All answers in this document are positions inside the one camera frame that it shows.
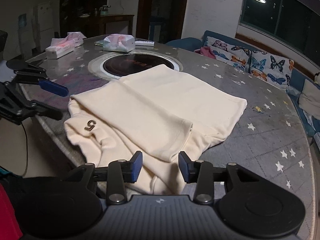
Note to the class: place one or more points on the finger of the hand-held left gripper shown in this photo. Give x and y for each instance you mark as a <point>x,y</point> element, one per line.
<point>53,88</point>
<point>47,112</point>

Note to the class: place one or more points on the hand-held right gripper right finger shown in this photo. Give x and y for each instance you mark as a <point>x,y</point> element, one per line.
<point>183,166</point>

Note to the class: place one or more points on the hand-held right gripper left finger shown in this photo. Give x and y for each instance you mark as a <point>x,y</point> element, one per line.
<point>136,166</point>

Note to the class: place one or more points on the cream sweatshirt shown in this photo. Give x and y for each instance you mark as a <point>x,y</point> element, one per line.
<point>162,105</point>

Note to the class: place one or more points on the long white pink tissue pack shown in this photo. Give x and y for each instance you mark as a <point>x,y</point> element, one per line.
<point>60,48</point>

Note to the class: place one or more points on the green flat packet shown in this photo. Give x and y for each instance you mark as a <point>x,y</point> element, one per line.
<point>98,42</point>

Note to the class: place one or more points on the water dispenser with blue bottle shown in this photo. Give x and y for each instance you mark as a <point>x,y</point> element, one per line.
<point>23,30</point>

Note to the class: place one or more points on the white refrigerator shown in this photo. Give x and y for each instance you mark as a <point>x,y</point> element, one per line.
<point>45,22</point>

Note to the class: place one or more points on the white green tissue pack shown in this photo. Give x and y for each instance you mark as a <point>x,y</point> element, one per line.
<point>118,43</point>

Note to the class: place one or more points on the grey star print tablecloth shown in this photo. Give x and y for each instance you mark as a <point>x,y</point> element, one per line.
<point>262,135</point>

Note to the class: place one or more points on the round black induction cooktop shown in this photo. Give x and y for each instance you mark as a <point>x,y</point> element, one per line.
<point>135,63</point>

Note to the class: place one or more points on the dark wooden display cabinet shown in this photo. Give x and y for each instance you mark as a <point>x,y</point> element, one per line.
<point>72,2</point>

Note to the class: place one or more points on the wooden side table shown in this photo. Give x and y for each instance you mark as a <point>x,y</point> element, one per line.
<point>112,18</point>

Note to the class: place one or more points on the glass electric kettle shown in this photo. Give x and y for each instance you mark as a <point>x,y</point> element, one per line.
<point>104,10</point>

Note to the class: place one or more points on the white remote control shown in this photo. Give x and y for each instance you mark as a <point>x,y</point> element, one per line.
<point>144,43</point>

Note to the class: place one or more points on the person's red clothing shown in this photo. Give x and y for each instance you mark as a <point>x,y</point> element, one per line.
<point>7,212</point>

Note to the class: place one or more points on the pink cloth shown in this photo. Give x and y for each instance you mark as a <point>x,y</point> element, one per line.
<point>206,52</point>

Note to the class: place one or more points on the butterfly print cushion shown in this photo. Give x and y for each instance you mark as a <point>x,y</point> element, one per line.
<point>272,70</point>
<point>230,53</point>

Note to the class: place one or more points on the blue corner sofa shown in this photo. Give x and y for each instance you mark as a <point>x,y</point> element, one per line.
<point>185,42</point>

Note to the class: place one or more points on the plain grey cushion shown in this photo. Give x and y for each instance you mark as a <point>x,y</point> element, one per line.
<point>311,100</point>

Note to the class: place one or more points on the green framed window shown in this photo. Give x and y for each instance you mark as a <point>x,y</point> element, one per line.
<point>282,12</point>

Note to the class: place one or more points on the dark wooden door frame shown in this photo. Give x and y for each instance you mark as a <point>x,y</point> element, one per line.
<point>185,10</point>

